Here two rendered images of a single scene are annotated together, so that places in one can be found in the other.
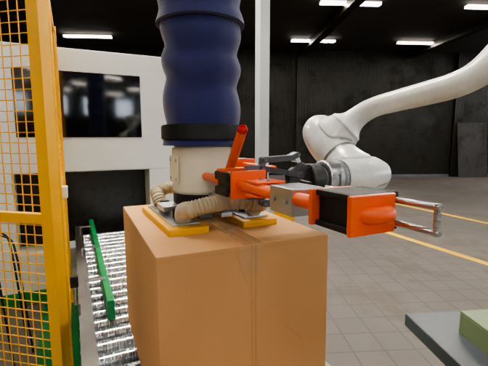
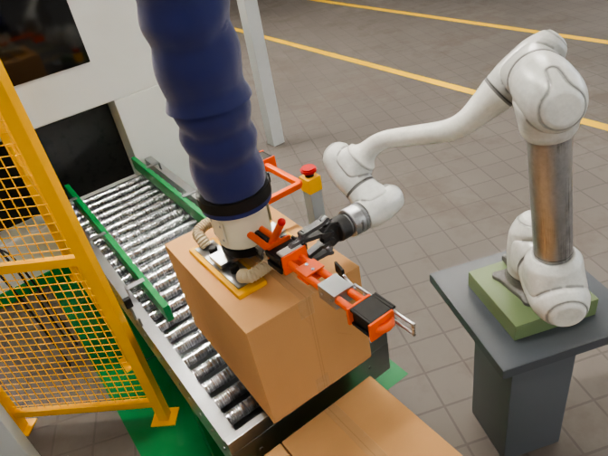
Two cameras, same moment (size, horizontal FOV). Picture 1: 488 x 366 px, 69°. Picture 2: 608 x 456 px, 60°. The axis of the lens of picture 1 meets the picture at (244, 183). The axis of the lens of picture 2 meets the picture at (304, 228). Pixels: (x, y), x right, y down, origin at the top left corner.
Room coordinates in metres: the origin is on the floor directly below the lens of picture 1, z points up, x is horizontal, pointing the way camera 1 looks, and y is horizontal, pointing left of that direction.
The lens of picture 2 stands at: (-0.41, 0.04, 2.09)
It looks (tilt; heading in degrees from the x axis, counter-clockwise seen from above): 34 degrees down; 356
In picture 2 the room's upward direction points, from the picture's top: 11 degrees counter-clockwise
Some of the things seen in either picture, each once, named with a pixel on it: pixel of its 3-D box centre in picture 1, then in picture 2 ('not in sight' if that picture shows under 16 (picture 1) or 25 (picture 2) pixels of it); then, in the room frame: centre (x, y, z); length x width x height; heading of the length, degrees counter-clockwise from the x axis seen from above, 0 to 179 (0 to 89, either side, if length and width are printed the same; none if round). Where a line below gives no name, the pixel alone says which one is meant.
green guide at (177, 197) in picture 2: not in sight; (190, 200); (2.31, 0.44, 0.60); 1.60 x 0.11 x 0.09; 26
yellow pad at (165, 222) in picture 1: (171, 213); (224, 261); (0.96, 0.20, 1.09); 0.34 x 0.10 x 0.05; 26
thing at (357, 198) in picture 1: (349, 209); (370, 317); (0.46, -0.14, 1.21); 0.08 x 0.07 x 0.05; 26
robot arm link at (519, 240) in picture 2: not in sight; (535, 244); (0.82, -0.77, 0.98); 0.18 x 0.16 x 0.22; 166
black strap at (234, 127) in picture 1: (203, 132); (234, 190); (1.01, 0.11, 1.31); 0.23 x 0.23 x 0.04
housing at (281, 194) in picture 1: (295, 198); (336, 290); (0.59, -0.09, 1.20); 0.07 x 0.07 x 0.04; 26
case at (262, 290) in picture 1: (208, 284); (266, 299); (1.00, 0.11, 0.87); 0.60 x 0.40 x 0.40; 24
